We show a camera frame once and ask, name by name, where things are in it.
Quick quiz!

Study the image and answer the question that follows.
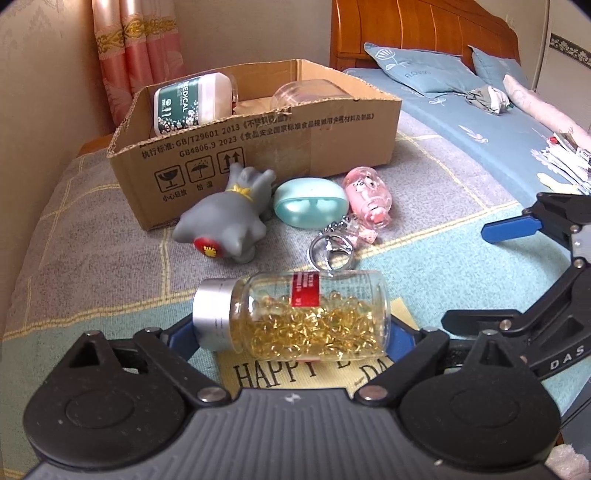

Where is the white textured cloth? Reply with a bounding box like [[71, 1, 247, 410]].
[[547, 443, 591, 480]]

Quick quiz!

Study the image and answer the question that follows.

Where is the teal oval case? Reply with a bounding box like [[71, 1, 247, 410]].
[[272, 178, 349, 230]]

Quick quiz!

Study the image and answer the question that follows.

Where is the long pink cushion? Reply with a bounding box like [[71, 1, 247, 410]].
[[503, 74, 591, 144]]

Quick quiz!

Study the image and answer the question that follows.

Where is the cardboard box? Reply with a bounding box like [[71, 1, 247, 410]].
[[107, 58, 402, 232]]

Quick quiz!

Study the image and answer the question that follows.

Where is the crumpled grey cloth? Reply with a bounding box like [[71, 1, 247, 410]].
[[465, 84, 511, 116]]

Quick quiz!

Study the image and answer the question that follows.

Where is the pile of paper packets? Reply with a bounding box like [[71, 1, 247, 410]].
[[538, 131, 591, 195]]

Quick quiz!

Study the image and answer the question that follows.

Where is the pink patterned curtain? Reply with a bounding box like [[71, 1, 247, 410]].
[[92, 0, 185, 134]]

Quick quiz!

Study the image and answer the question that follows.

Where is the clear plastic jar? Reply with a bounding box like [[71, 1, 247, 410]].
[[271, 78, 354, 114]]

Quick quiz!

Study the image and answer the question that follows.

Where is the pink bottle keychain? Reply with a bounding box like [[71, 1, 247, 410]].
[[308, 167, 394, 273]]

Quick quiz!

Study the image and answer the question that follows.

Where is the capsule bottle with silver cap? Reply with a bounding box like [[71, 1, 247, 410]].
[[193, 269, 393, 360]]

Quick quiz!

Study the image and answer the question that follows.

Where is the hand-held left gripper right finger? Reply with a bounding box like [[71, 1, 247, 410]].
[[353, 318, 539, 409]]

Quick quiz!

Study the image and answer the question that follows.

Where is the plaid grey green blanket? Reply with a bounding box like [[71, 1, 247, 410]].
[[0, 115, 591, 416]]

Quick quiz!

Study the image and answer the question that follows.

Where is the beige lettered card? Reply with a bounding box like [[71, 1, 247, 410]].
[[217, 295, 416, 398]]

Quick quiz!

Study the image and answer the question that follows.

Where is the white bottle with green label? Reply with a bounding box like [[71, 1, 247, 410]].
[[153, 72, 234, 137]]

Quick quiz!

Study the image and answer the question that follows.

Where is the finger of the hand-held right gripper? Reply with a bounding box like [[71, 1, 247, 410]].
[[442, 263, 588, 340], [481, 191, 591, 250]]

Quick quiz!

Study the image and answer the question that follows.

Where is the blue patterned bedsheet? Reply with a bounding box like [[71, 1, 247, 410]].
[[344, 68, 591, 204]]

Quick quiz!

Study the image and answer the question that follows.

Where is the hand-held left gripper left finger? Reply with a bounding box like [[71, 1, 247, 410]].
[[62, 316, 232, 408]]

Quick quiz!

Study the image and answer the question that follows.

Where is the grey rubber animal toy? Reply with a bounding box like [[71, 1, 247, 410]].
[[173, 162, 277, 264]]

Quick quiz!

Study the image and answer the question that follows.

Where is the blue patterned pillow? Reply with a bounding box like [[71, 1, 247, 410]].
[[468, 46, 532, 88], [364, 42, 485, 97]]

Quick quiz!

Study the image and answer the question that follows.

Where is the wooden headboard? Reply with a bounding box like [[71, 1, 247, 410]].
[[330, 0, 520, 75]]

